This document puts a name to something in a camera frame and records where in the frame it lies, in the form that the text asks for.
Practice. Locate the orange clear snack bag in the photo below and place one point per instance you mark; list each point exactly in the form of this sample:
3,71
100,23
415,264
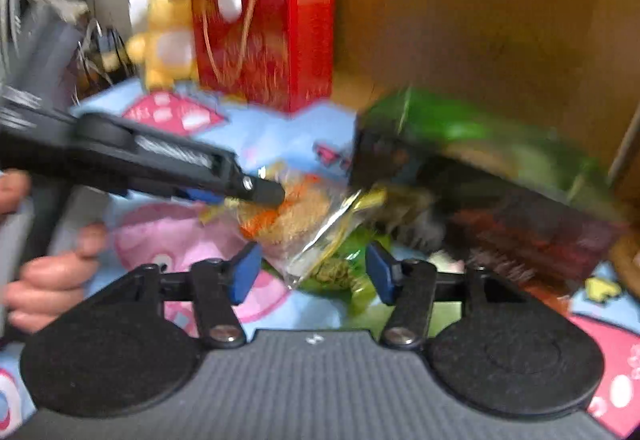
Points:
315,218

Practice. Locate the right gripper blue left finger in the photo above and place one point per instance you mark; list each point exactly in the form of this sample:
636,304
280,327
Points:
217,286

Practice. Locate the wooden headboard panel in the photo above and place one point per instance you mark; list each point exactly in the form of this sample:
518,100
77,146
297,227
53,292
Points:
572,65

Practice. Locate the person's left hand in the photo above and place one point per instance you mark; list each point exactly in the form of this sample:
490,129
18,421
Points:
51,243

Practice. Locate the green pea snack bag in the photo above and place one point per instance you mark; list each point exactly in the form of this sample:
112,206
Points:
333,264

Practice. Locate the red gift bag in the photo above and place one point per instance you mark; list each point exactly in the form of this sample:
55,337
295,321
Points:
278,53

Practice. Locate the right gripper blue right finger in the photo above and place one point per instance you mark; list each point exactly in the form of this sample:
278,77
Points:
409,286

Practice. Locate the blue cartoon pig blanket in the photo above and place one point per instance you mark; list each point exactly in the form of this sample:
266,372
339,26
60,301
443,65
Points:
143,229

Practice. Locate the yellow plush chick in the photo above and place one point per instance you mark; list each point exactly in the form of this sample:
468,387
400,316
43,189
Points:
165,50

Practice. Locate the black green tin box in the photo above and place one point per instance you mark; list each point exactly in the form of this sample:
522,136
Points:
518,197

